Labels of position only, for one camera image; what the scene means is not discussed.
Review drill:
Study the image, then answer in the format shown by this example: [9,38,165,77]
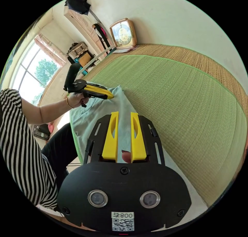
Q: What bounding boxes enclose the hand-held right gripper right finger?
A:
[130,112,147,163]

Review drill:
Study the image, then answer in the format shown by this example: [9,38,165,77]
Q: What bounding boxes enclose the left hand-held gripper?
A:
[63,79,114,108]

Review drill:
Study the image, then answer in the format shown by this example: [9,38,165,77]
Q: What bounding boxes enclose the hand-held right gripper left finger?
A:
[102,111,119,162]

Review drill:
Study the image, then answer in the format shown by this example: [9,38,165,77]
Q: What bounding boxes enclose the light blue jeans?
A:
[69,82,169,166]

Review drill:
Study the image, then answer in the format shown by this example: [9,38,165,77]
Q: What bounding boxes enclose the person's left forearm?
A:
[20,97,74,125]

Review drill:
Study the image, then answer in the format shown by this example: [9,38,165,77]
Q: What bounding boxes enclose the person's right hand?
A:
[121,150,132,163]

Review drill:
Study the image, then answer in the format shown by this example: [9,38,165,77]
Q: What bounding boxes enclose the person's left hand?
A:
[67,92,90,109]

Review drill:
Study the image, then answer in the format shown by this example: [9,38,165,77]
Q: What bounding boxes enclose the shelf with baskets and cartons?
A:
[67,41,94,75]

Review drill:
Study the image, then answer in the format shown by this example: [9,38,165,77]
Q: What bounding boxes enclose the bed with woven mat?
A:
[69,43,248,209]

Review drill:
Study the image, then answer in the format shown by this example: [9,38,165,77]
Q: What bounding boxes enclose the clothes rack with clothes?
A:
[92,22,115,57]

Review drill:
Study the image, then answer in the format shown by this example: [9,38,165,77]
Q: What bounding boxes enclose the pink table clock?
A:
[109,18,138,50]

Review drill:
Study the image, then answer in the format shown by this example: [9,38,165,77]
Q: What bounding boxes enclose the pink curtain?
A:
[34,34,67,67]

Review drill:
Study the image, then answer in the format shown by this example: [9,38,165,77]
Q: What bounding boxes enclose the window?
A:
[9,40,63,106]

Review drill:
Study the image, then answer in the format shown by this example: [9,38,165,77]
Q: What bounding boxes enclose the wooden cupboard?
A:
[64,0,109,57]

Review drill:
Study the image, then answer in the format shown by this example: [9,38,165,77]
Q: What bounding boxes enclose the person's body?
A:
[0,88,81,212]

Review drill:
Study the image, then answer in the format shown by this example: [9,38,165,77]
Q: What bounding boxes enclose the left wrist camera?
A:
[64,64,81,91]

